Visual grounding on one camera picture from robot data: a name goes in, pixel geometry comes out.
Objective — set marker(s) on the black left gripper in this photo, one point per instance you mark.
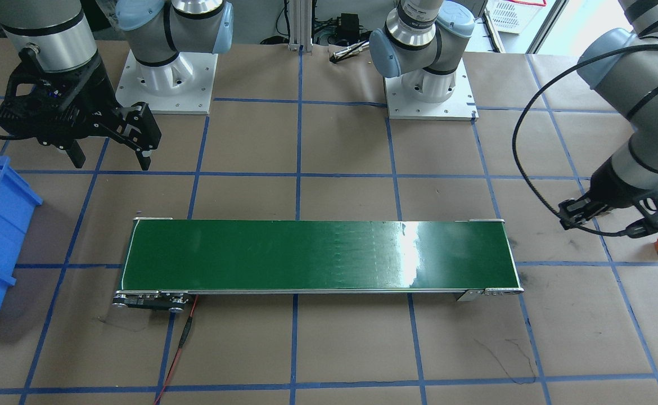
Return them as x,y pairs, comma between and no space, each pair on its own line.
611,181

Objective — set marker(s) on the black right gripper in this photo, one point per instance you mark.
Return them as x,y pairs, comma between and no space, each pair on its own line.
89,91

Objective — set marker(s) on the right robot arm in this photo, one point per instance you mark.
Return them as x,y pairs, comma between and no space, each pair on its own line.
157,31

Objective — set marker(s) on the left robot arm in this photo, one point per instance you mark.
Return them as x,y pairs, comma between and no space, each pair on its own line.
423,41

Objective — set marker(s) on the green conveyor belt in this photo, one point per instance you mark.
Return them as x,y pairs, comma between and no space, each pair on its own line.
169,261

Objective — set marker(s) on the black power adapter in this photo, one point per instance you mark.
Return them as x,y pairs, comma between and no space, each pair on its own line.
348,27

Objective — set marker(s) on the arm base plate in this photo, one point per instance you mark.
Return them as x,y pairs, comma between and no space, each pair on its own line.
421,95
184,86

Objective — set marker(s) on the aluminium frame post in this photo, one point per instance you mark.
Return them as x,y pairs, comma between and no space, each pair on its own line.
300,19

